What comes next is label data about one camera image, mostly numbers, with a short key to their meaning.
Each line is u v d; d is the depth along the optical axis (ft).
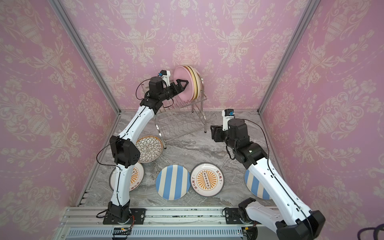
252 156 1.56
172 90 2.55
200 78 2.71
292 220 1.22
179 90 2.54
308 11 2.30
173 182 2.80
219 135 2.05
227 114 1.98
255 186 2.74
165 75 2.56
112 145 1.82
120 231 2.40
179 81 2.50
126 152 1.88
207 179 2.80
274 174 1.43
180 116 3.83
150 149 3.21
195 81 2.51
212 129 2.33
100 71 3.22
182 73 2.58
